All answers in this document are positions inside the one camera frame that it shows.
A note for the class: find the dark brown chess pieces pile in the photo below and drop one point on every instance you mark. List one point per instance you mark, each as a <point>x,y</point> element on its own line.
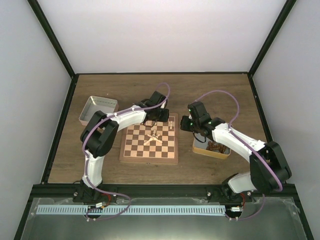
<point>216,147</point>

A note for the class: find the light blue slotted cable duct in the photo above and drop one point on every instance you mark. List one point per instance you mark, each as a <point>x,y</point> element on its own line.
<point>134,210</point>

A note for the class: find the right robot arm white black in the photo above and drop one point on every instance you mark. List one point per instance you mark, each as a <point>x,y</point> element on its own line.
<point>269,169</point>

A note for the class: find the black aluminium frame rail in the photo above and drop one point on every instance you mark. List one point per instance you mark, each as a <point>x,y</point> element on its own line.
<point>83,194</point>

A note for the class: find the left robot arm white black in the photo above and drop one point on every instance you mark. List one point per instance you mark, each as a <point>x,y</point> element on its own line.
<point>99,134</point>

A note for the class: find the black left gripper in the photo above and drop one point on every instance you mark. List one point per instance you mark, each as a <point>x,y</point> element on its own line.
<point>164,118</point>

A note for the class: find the light wooden chess pawn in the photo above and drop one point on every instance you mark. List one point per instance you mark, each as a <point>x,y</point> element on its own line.
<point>149,123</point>

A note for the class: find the wooden chess board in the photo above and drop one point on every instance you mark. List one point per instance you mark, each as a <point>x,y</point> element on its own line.
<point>133,149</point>

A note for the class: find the yellow metal tin tray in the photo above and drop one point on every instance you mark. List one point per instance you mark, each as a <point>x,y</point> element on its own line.
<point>199,147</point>

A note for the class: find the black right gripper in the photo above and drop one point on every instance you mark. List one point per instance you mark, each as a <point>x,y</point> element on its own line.
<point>184,126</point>

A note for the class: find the pink metal tin tray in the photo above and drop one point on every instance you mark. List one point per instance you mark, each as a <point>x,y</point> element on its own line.
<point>97,103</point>

